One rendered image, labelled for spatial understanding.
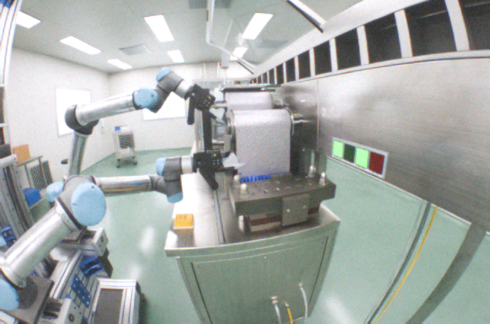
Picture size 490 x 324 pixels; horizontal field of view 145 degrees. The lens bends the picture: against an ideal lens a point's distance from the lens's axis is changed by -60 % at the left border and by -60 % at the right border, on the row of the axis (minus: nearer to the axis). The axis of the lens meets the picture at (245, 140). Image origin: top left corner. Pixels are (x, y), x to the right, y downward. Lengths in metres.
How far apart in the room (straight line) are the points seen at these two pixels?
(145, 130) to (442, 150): 6.70
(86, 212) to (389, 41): 0.96
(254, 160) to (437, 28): 0.79
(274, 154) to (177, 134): 5.75
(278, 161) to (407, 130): 0.56
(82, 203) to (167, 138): 6.06
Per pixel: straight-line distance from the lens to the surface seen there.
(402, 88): 0.51
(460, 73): 0.45
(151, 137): 6.67
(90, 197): 0.58
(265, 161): 0.83
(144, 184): 0.86
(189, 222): 0.76
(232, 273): 0.78
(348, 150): 0.64
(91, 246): 1.10
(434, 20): 0.58
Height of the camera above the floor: 1.34
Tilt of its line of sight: 10 degrees down
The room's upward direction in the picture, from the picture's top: 2 degrees counter-clockwise
